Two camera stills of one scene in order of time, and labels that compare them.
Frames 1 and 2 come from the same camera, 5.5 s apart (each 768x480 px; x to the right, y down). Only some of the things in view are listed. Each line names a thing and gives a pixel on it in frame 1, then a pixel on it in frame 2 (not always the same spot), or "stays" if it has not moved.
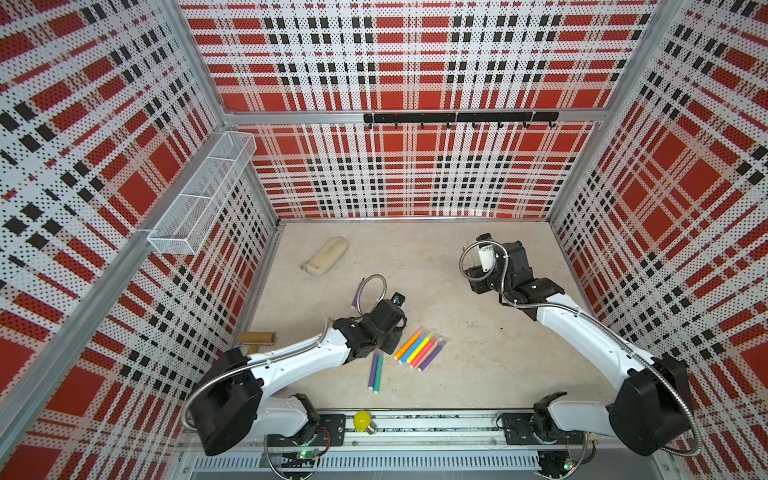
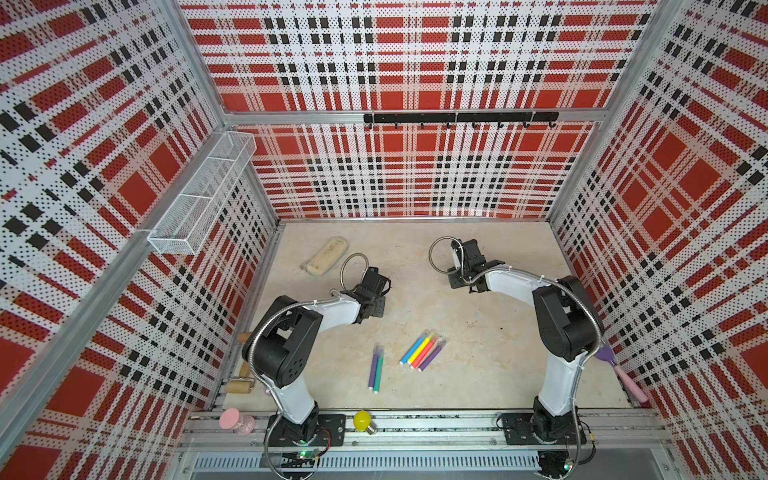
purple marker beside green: (373, 368) stays
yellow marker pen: (420, 347) stays
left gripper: (396, 337) to (378, 311)
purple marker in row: (432, 355) stays
